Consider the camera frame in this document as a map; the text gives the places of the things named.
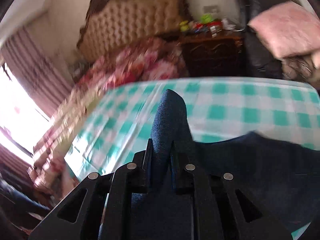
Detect dark wooden nightstand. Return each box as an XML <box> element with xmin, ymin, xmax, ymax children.
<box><xmin>179</xmin><ymin>31</ymin><xmax>249</xmax><ymax>77</ymax></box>

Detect person leg in jeans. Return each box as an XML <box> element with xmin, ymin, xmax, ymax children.
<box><xmin>1</xmin><ymin>179</ymin><xmax>51</xmax><ymax>217</ymax></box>

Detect green crumpled bag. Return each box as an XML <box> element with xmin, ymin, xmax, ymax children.
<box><xmin>200</xmin><ymin>13</ymin><xmax>214</xmax><ymax>24</ymax></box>

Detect yellow lidded jar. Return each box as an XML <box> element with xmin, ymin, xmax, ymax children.
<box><xmin>180</xmin><ymin>21</ymin><xmax>190</xmax><ymax>33</ymax></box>

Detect black leather armchair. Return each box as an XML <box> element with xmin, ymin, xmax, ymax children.
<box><xmin>233</xmin><ymin>0</ymin><xmax>301</xmax><ymax>79</ymax></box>

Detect pink striped curtain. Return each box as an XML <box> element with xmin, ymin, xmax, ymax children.
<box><xmin>1</xmin><ymin>27</ymin><xmax>73</xmax><ymax>152</ymax></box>

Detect green white checkered tablecloth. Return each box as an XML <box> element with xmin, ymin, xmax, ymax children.
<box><xmin>63</xmin><ymin>78</ymin><xmax>319</xmax><ymax>239</ymax></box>

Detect wall power outlet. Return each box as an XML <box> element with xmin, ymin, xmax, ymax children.
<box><xmin>203</xmin><ymin>5</ymin><xmax>220</xmax><ymax>14</ymax></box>

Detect large pink satin pillow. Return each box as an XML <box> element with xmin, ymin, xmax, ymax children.
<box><xmin>248</xmin><ymin>2</ymin><xmax>319</xmax><ymax>59</ymax></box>

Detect tufted tan leather headboard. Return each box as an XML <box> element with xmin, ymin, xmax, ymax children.
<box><xmin>76</xmin><ymin>0</ymin><xmax>193</xmax><ymax>63</ymax></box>

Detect plaid beige blanket pile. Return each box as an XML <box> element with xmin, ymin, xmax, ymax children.
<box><xmin>281</xmin><ymin>55</ymin><xmax>319</xmax><ymax>89</ymax></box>

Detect blue denim jeans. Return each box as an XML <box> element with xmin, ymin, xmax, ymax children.
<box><xmin>97</xmin><ymin>88</ymin><xmax>320</xmax><ymax>240</ymax></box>

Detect red floral bed quilt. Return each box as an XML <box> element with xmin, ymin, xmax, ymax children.
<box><xmin>28</xmin><ymin>37</ymin><xmax>188</xmax><ymax>194</ymax></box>

